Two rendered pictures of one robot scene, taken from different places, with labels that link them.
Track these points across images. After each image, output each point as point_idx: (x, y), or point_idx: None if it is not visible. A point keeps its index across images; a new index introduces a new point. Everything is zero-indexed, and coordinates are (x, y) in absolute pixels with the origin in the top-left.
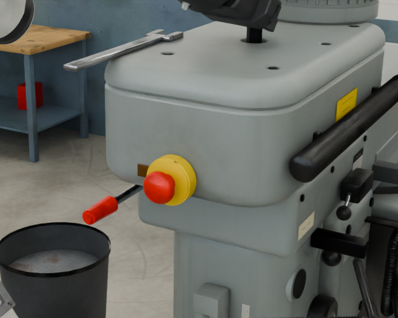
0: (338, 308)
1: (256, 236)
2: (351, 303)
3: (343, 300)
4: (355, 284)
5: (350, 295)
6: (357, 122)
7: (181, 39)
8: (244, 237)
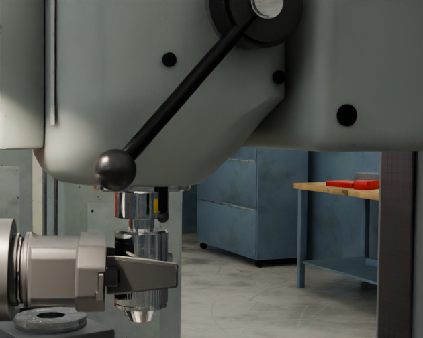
0: (339, 33)
1: None
2: (415, 75)
3: (366, 33)
4: None
5: (407, 49)
6: None
7: None
8: None
